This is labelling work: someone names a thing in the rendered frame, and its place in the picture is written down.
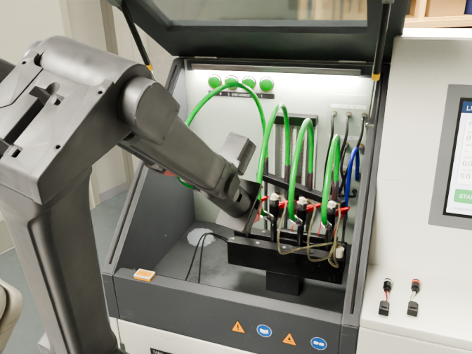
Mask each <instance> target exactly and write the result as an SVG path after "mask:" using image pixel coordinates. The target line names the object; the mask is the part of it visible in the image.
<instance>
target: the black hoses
mask: <svg viewBox="0 0 472 354"><path fill-rule="evenodd" d="M348 120H349V115H347V116H346V132H345V137H344V140H343V145H342V147H341V152H340V162H341V163H340V174H341V178H342V182H341V186H340V188H339V193H338V197H345V193H346V177H347V174H348V166H347V169H346V172H345V174H344V175H343V161H344V157H345V154H346V148H347V147H346V141H347V138H348ZM364 121H365V117H362V119H361V128H360V137H359V139H358V143H357V145H356V148H359V146H360V143H361V140H362V136H363V132H364ZM333 137H334V114H332V115H331V136H330V140H329V147H328V151H327V156H326V160H325V166H324V179H323V188H324V182H325V174H326V168H327V161H328V156H329V150H330V147H331V144H332V139H333ZM342 188H343V190H344V194H341V191H342ZM352 193H353V195H349V198H355V197H356V193H357V190H356V189H353V190H352Z"/></svg>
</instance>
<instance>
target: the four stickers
mask: <svg viewBox="0 0 472 354"><path fill-rule="evenodd" d="M230 325H231V331H234V332H240V333H244V334H246V330H245V322H244V321H240V320H233V319H230ZM256 335H257V336H263V337H267V338H270V339H271V338H272V327H271V326H268V325H264V324H259V323H256ZM297 339H298V334H295V333H291V332H286V331H283V330H282V341H281V342H282V343H287V344H290V345H293V346H297ZM327 341H328V339H323V338H320V337H317V336H312V335H311V339H310V348H314V349H317V350H322V351H325V352H326V350H327Z"/></svg>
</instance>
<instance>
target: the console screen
mask: <svg viewBox="0 0 472 354"><path fill-rule="evenodd" d="M428 224H429V225H438V226H444V227H449V228H459V229H465V230H472V85H465V84H448V87H447V96H446V101H445V111H444V116H443V121H442V130H441V135H440V144H439V150H438V158H437V164H436V169H435V178H434V183H433V192H432V198H431V207H430V211H429V217H428Z"/></svg>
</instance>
